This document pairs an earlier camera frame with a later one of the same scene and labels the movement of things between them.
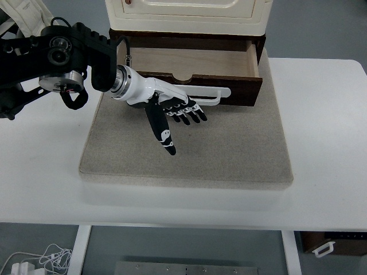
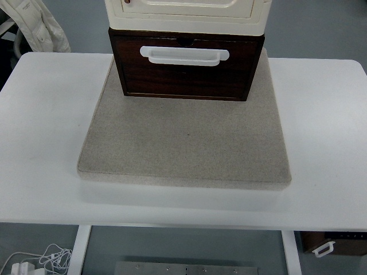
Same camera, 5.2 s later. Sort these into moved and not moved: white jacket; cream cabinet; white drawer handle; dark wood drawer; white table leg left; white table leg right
Moved: dark wood drawer; white drawer handle
Not moved: white table leg right; white table leg left; cream cabinet; white jacket
